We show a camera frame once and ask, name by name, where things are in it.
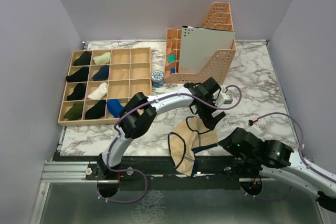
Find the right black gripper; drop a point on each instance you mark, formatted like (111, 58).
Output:
(230, 146)

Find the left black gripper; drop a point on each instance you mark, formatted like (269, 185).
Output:
(208, 119)

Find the beige underwear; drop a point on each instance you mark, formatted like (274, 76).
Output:
(187, 139)

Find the blue boxer underwear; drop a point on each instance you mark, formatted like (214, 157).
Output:
(114, 107)

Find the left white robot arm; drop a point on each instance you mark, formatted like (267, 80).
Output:
(138, 114)

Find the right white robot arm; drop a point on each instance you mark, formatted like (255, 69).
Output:
(275, 159)

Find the grey white folder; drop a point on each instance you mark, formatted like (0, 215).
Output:
(199, 44)

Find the blue patterned round tin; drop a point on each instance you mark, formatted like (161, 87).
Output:
(157, 78)

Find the peach file organizer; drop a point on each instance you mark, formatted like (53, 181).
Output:
(218, 17)

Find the navy rolled sock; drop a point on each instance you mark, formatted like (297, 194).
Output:
(102, 74)

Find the pale green rolled sock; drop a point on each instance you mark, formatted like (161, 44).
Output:
(102, 59)

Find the white rolled sock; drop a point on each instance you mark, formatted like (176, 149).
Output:
(97, 91)

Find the wooden compartment tray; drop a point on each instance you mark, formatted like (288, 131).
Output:
(129, 73)

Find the black rolled sock bottom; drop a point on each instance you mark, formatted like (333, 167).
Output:
(97, 111)

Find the black rolled sock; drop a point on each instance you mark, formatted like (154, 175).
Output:
(97, 111)
(78, 93)
(84, 59)
(79, 76)

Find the black rolled sock top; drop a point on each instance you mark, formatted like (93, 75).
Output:
(84, 59)

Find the dark green rolled sock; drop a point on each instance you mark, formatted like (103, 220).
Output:
(74, 113)

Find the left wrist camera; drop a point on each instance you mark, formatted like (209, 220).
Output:
(223, 99)

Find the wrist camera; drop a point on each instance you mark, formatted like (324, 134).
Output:
(223, 99)
(255, 130)

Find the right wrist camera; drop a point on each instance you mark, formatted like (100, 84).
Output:
(255, 130)

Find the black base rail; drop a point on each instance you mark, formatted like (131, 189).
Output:
(173, 173)

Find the aluminium extrusion rail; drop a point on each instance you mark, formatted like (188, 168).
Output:
(64, 172)

